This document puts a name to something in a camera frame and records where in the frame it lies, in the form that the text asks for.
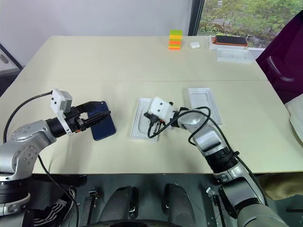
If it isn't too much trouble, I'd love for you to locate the purple chair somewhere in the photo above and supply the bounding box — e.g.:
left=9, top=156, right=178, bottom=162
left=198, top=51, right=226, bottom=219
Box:
left=255, top=9, right=303, bottom=105

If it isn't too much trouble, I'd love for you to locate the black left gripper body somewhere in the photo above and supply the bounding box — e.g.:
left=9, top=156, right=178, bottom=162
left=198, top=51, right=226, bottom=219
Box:
left=63, top=106, right=92, bottom=136

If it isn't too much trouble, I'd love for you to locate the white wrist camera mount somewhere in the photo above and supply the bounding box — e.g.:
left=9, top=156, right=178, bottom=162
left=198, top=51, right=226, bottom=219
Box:
left=147, top=96, right=175, bottom=124
left=50, top=88, right=73, bottom=137

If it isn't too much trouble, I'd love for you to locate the open white box tray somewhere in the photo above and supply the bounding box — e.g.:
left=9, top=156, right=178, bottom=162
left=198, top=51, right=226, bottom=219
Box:
left=215, top=45, right=254, bottom=65

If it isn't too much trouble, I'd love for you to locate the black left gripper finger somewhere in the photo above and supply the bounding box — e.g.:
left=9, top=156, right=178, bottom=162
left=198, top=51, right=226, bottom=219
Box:
left=84, top=110, right=112, bottom=129
left=77, top=101, right=106, bottom=114

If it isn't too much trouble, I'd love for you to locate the phone in orange case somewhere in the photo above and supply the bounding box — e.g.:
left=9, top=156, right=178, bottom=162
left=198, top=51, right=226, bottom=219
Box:
left=214, top=35, right=249, bottom=48

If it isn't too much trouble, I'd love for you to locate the black cable under shoulder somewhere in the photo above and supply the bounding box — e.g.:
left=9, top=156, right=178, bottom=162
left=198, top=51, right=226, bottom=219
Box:
left=37, top=155, right=80, bottom=227

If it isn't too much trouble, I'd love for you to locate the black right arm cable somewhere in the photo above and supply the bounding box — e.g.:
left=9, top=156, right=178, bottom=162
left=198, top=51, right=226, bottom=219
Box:
left=147, top=106, right=269, bottom=207

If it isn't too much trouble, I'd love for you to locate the white phone box base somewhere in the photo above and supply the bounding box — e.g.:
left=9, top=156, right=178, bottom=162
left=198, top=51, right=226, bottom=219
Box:
left=129, top=97, right=164, bottom=143

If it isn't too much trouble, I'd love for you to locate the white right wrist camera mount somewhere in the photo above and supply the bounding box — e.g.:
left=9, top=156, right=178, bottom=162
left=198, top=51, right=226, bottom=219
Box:
left=147, top=96, right=175, bottom=124

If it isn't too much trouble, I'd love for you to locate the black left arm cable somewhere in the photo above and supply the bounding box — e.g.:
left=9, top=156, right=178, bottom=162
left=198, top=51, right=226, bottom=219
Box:
left=3, top=91, right=54, bottom=144

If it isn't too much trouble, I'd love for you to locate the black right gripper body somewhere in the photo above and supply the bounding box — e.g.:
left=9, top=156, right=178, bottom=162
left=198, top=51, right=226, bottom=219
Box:
left=143, top=112, right=166, bottom=126

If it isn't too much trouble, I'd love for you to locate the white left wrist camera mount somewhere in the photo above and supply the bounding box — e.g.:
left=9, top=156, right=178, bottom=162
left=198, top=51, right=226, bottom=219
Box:
left=50, top=88, right=73, bottom=137

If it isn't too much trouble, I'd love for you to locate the black window frame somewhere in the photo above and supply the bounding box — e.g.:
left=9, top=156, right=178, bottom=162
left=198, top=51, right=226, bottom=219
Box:
left=187, top=0, right=205, bottom=36

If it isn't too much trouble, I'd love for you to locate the dark blue phone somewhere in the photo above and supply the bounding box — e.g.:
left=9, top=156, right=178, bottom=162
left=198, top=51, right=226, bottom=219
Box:
left=88, top=101, right=117, bottom=142

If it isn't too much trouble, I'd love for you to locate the tan cloth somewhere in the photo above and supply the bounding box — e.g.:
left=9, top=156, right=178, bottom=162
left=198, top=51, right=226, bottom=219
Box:
left=257, top=174, right=303, bottom=201

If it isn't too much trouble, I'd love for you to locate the green orange toy brick stack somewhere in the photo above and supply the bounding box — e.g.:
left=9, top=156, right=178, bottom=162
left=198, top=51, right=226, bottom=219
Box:
left=168, top=29, right=184, bottom=51

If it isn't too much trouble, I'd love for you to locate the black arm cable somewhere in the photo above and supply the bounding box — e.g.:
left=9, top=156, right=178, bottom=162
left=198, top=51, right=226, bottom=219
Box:
left=147, top=106, right=269, bottom=207
left=3, top=91, right=54, bottom=144

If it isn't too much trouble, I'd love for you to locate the white phone box lid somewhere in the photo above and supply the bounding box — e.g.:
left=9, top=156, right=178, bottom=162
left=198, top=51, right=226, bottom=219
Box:
left=187, top=87, right=224, bottom=126

